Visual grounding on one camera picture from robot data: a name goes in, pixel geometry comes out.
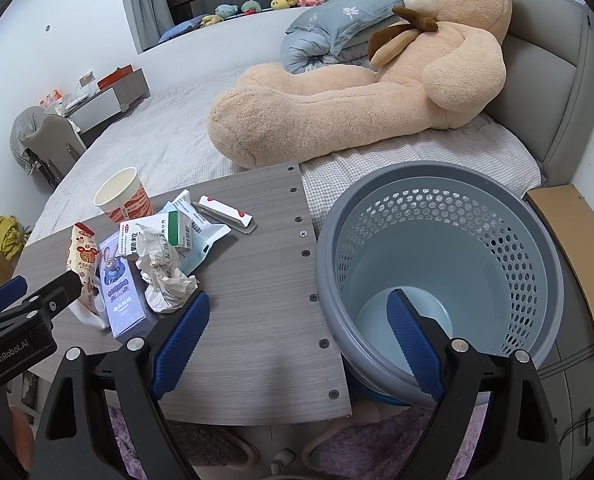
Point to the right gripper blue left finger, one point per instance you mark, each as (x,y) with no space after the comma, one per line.
(173,342)

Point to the grey curtain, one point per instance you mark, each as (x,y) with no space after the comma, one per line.
(148,20)

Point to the grey flowered pillow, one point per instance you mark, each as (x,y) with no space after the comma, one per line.
(337,21)

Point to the grey chair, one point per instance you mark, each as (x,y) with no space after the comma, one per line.
(47,143)

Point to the grey upholstered headboard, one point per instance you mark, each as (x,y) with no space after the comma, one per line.
(505,87)

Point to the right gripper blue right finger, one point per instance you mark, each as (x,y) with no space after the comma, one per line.
(418,349)

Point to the grey perforated trash basket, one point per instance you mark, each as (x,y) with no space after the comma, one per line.
(466,251)

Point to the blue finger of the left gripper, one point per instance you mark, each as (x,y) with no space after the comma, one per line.
(57,294)
(12,291)

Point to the large beige teddy bear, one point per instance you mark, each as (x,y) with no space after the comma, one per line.
(377,80)

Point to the white paper ball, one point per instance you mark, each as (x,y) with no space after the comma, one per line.
(168,288)

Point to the yellow bag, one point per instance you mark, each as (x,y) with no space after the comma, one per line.
(13,238)

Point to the green white medicine box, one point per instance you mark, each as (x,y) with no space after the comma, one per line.
(173,227)

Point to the white red box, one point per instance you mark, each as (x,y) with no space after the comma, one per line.
(226,214)

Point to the red box on desk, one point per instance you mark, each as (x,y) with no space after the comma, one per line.
(115,76)

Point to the rolled grey blue duvet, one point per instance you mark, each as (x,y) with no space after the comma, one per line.
(304,51)

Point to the red white paper cup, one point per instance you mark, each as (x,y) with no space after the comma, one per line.
(123,197)

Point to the light blue mask packet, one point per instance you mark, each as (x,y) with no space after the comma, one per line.
(204,232)

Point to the red patterned snack bag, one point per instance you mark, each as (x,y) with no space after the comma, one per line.
(83,259)

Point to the purple rabbit toothpaste box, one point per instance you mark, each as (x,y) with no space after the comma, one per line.
(123,292)

